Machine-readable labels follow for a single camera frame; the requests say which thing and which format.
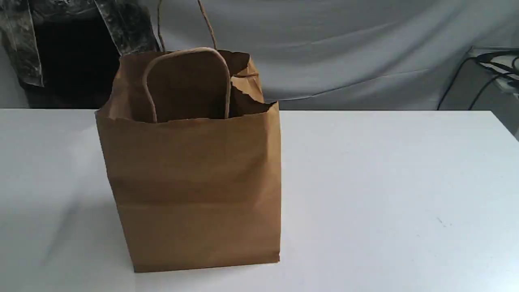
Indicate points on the brown paper bag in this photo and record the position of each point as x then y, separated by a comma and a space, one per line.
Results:
193, 157

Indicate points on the grey side table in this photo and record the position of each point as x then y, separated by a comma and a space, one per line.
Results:
485, 80

